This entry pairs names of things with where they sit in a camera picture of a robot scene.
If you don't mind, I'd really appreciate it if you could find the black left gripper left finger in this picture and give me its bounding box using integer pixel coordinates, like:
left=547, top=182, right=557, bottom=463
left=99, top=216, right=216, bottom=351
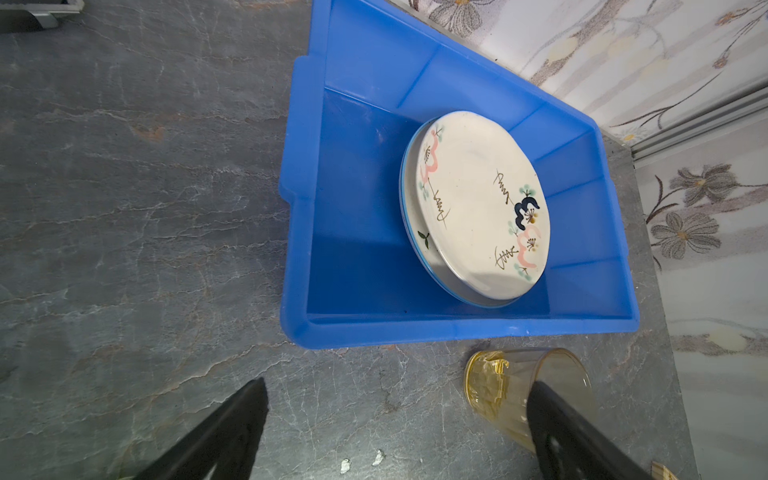
left=136, top=378, right=269, bottom=479

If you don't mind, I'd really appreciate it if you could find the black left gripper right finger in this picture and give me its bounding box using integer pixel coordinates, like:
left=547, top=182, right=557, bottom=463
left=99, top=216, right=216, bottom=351
left=526, top=381, right=651, bottom=480

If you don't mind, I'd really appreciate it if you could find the cream floral plate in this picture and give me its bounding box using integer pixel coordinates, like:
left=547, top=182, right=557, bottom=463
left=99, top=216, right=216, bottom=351
left=413, top=111, right=552, bottom=305

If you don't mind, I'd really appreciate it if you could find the watermelon pattern white plate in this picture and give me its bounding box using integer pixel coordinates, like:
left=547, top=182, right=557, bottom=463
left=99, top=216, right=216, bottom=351
left=398, top=119, right=515, bottom=309

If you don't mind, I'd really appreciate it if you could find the blue plastic bin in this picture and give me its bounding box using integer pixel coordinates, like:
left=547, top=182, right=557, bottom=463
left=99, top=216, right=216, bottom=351
left=279, top=1, right=640, bottom=349

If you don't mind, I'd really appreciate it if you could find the amber glass cup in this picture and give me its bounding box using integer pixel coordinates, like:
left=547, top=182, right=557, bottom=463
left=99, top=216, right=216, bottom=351
left=464, top=348, right=598, bottom=452

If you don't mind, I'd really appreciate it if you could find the small wooden block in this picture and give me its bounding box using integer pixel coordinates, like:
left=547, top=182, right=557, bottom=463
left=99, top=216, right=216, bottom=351
left=650, top=461, right=678, bottom=480

